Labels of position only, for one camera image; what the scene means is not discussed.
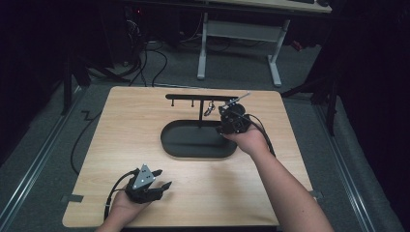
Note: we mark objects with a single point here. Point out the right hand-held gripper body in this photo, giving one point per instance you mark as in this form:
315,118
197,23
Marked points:
234,121

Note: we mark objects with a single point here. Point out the grey tape piece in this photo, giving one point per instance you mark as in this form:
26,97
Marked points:
316,194
72,198

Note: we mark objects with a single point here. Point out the white-legged desk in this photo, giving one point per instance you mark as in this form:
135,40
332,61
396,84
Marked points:
240,31

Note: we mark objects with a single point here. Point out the metal floor rail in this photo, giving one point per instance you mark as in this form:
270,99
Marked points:
346,174
30,172

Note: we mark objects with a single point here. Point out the black hook rack with tray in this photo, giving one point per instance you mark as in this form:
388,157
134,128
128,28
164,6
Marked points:
193,140

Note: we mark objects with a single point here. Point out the black metal stand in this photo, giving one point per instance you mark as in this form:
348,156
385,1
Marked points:
69,80
327,93

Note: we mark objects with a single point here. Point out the dark computer tower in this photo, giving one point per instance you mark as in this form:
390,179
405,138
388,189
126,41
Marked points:
135,29

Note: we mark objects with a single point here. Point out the person's left hand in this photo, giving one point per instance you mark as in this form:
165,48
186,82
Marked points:
124,208

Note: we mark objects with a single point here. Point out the person's right hand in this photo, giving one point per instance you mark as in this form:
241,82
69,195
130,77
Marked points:
249,141

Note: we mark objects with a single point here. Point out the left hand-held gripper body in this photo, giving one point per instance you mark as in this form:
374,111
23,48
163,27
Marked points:
141,190

